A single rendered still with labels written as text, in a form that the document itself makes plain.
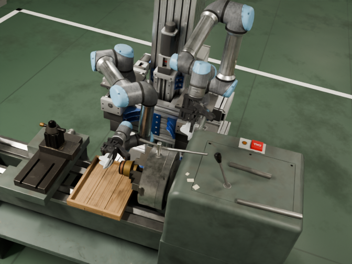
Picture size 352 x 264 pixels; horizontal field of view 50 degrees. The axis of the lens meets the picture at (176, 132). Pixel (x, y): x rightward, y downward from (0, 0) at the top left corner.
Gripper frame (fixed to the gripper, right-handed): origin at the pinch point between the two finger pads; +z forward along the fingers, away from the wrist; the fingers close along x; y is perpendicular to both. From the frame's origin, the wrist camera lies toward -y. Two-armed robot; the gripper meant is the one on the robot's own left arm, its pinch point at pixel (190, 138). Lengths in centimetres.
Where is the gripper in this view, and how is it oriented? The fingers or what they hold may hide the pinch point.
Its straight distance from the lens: 174.4
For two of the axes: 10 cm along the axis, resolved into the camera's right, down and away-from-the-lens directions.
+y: -9.6, -2.6, 1.4
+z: -2.0, 9.3, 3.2
